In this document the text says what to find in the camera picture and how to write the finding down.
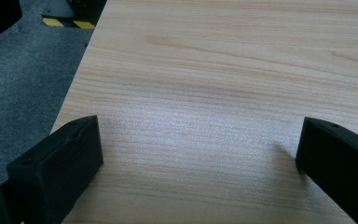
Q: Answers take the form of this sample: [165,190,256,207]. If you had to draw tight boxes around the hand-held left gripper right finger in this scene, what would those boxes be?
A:
[295,117,358,224]

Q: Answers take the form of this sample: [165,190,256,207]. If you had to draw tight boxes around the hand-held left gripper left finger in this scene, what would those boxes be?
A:
[6,115,104,224]

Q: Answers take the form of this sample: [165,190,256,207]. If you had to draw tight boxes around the yellow black striped floor tape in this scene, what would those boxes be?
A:
[42,17,96,31]

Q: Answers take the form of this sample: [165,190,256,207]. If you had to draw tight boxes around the dark stand base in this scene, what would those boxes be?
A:
[41,0,108,27]

